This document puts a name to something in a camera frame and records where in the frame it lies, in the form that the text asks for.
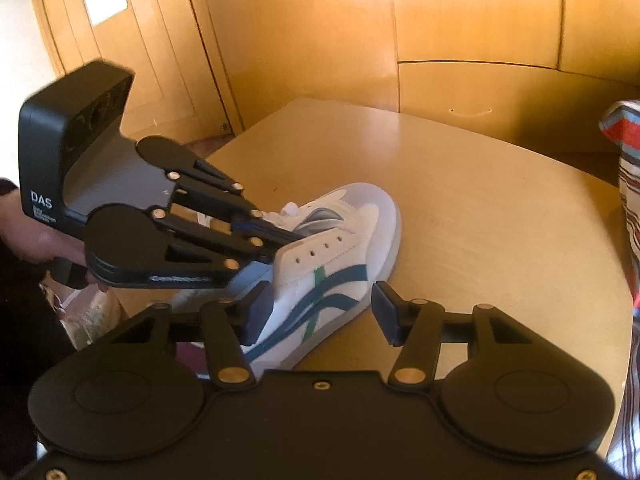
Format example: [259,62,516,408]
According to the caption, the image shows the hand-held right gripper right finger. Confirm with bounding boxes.
[372,280,526,391]

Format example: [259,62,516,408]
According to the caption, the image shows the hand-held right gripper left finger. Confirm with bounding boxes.
[107,282,275,391]

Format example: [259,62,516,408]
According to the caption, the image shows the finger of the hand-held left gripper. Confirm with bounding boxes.
[170,157,306,246]
[155,210,296,273]

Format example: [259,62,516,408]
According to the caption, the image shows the white sneaker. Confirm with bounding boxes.
[167,182,403,376]

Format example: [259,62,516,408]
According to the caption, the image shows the person's left forearm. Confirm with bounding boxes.
[0,177,21,210]

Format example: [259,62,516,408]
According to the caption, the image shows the person's left hand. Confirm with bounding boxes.
[0,205,87,263]

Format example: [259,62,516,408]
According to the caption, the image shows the maroon cloth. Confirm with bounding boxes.
[175,342,211,378]

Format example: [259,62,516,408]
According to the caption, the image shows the wooden door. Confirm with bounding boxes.
[25,0,241,141]

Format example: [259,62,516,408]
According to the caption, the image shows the crumpled beige bag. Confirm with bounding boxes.
[40,282,126,351]

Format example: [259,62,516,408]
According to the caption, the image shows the person's dark clothing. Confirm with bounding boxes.
[0,255,76,461]

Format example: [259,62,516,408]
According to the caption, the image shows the striped blanket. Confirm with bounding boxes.
[600,100,640,466]

